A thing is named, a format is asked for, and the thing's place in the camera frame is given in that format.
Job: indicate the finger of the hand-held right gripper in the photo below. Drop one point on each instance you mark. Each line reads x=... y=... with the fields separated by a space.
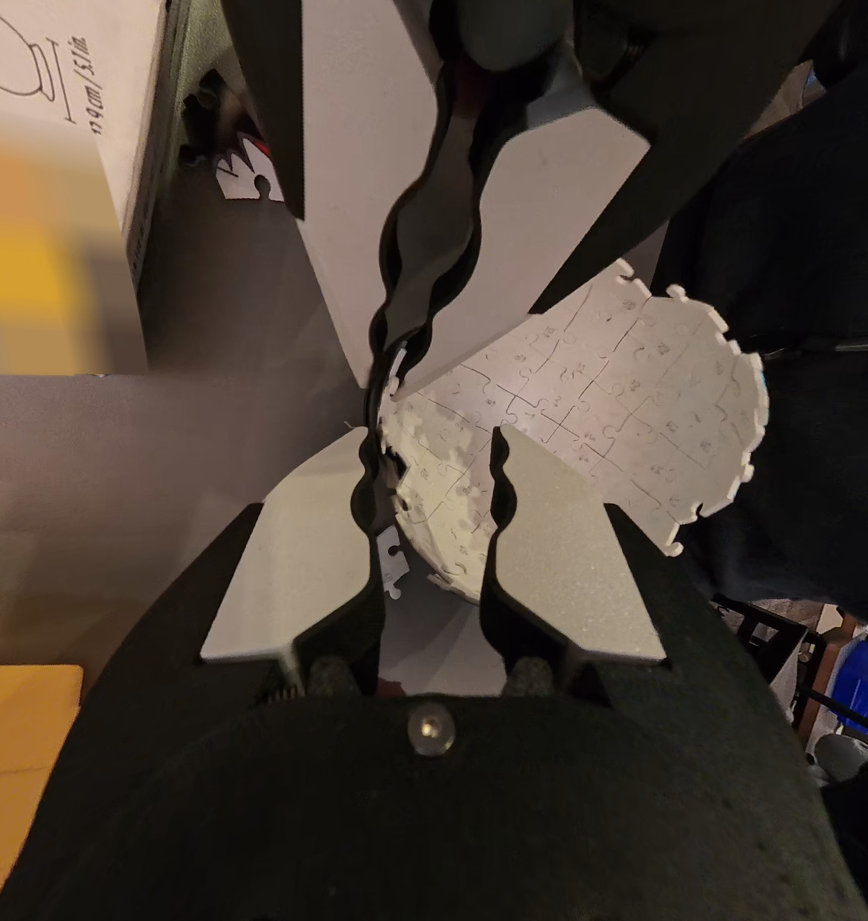
x=542 y=201
x=355 y=144

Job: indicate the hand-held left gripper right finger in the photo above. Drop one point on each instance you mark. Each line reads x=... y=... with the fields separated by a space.
x=578 y=575

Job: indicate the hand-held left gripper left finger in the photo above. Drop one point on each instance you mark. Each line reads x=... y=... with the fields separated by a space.
x=290 y=575

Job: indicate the colourful puzzle ball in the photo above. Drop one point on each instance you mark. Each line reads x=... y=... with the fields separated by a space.
x=621 y=403

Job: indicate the white puzzle piece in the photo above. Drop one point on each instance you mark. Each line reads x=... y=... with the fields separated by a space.
x=398 y=367

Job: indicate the loose white puzzle pieces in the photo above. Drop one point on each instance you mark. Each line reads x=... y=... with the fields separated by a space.
x=391 y=568

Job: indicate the black red puzzle piece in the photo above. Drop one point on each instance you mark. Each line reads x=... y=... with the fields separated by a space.
x=240 y=173

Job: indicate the blue puzzle box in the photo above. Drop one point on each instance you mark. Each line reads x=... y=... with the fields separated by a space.
x=117 y=72

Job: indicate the blue storage bin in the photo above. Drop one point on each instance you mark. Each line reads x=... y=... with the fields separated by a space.
x=865 y=683

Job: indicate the yellow plastic bin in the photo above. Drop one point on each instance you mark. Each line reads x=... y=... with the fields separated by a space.
x=17 y=755

